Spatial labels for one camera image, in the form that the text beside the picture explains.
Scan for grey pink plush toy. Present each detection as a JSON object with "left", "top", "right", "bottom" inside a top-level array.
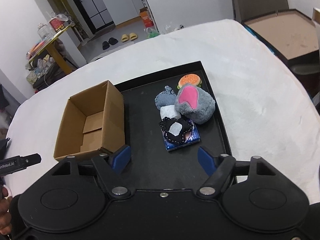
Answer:
[{"left": 175, "top": 83, "right": 215, "bottom": 125}]

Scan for black white stitched plush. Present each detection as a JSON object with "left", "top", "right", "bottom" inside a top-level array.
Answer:
[{"left": 159, "top": 117, "right": 193, "bottom": 145}]

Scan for person left hand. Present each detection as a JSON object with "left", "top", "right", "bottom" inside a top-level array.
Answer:
[{"left": 0, "top": 187, "right": 12, "bottom": 235}]

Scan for burger plush toy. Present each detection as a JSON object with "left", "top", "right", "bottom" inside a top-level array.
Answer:
[{"left": 177, "top": 74, "right": 202, "bottom": 89}]

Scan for pile of clutter under table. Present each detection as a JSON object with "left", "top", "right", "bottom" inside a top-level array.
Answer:
[{"left": 26, "top": 54, "right": 65, "bottom": 93}]

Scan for green plastic bag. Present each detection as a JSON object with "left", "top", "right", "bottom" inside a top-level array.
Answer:
[{"left": 145, "top": 27, "right": 160, "bottom": 38}]

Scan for brown cardboard box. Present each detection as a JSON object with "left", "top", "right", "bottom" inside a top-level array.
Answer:
[{"left": 53, "top": 81, "right": 125, "bottom": 161}]

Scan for white soft pouch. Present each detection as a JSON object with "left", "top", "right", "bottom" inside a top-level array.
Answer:
[{"left": 160, "top": 105, "right": 181, "bottom": 120}]

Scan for large open cardboard box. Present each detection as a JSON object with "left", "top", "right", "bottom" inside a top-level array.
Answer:
[{"left": 242, "top": 9, "right": 319, "bottom": 67}]

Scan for orange cardboard box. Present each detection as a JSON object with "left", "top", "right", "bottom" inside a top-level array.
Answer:
[{"left": 139, "top": 8, "right": 154, "bottom": 28}]

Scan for yellow slipper left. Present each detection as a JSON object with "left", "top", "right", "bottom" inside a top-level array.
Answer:
[{"left": 121, "top": 34, "right": 130, "bottom": 42}]

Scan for black shallow tray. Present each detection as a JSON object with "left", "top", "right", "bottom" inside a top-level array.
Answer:
[{"left": 115, "top": 61, "right": 231, "bottom": 190}]

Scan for black slipper left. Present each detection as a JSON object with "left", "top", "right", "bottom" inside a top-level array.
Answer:
[{"left": 102, "top": 41, "right": 110, "bottom": 50}]

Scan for yellow slipper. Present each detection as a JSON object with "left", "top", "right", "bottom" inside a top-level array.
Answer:
[
  {"left": 121, "top": 34, "right": 130, "bottom": 42},
  {"left": 129, "top": 33, "right": 138, "bottom": 41}
]

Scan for yellow wooden side table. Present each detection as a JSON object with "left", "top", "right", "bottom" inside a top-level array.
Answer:
[{"left": 26, "top": 24, "right": 73, "bottom": 75}]

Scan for black slipper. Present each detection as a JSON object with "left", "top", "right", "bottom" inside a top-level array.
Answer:
[
  {"left": 108, "top": 37, "right": 118, "bottom": 46},
  {"left": 102, "top": 41, "right": 110, "bottom": 50}
]

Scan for blue denim plush toy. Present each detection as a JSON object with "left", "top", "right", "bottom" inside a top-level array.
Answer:
[{"left": 155, "top": 86, "right": 177, "bottom": 110}]

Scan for black slipper right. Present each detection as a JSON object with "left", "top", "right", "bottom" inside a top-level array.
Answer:
[{"left": 108, "top": 37, "right": 118, "bottom": 46}]

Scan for yellow slipper right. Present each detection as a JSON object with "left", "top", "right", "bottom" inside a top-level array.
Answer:
[{"left": 129, "top": 33, "right": 138, "bottom": 41}]

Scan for blue printed box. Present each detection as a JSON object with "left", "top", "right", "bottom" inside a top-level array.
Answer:
[{"left": 163, "top": 125, "right": 201, "bottom": 152}]

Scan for white table cloth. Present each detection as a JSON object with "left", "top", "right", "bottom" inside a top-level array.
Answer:
[{"left": 4, "top": 20, "right": 319, "bottom": 203}]

